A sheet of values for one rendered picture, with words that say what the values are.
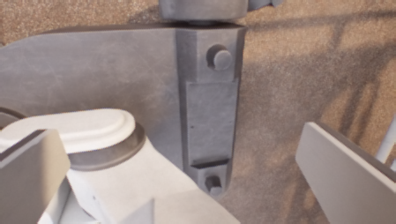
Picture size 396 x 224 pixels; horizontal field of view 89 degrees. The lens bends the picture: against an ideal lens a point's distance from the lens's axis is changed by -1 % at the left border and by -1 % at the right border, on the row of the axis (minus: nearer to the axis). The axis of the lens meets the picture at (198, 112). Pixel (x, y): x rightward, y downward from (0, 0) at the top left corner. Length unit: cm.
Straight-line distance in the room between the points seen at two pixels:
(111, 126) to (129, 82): 14
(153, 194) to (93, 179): 10
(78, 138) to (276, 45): 62
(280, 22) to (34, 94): 67
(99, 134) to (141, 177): 9
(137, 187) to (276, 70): 61
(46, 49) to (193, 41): 27
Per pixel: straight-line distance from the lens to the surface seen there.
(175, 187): 30
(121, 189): 31
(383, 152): 101
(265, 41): 72
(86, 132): 35
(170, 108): 49
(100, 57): 46
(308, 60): 84
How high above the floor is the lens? 61
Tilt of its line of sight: 59 degrees down
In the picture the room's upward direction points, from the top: 153 degrees clockwise
